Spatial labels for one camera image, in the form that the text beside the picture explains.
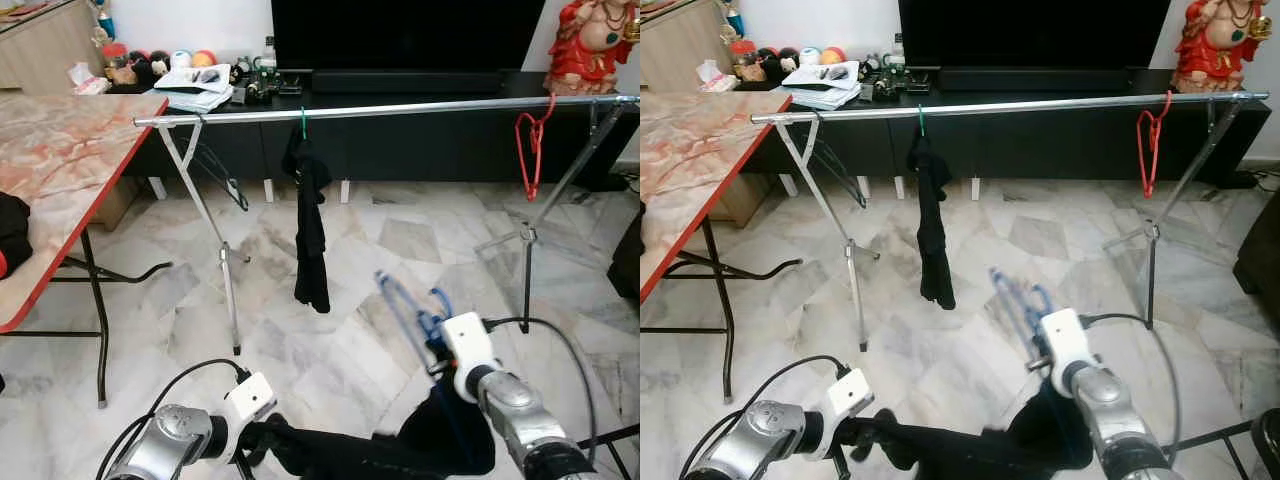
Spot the dark sofa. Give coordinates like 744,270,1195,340
1233,188,1280,301

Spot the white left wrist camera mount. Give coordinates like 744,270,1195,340
822,368,876,441
222,372,278,441

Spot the black soundbar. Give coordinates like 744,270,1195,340
938,67,1129,93
312,70,503,96

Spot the red buddha statue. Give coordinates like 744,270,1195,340
1172,0,1273,93
545,0,640,96

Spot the silver metal clothes rack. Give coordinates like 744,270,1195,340
133,94,640,357
750,92,1271,353

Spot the red plastic hanger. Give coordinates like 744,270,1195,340
1136,90,1173,198
515,92,557,201

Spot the black plush toy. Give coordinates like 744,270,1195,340
755,47,799,81
130,50,171,86

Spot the black flat screen television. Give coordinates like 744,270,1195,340
270,0,521,73
897,0,1171,71

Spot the black television console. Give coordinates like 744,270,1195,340
108,78,640,193
740,75,1271,189

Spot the blue plastic hanger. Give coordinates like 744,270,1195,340
990,268,1053,346
374,270,456,376

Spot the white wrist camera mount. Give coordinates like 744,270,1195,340
440,312,504,403
1038,308,1093,396
822,368,876,441
222,372,278,441

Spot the marble pattern table red edge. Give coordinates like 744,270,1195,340
0,92,173,408
640,90,803,406

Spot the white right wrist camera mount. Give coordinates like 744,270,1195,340
440,312,504,403
1038,308,1093,396

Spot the black wire hanger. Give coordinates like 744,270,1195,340
805,115,867,209
183,118,251,213

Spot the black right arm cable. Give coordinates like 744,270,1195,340
485,315,598,466
1085,312,1183,441

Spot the white paper stack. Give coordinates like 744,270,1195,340
155,63,236,113
780,60,863,111

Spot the pink tissue pack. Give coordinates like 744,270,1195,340
68,62,109,96
695,60,736,93

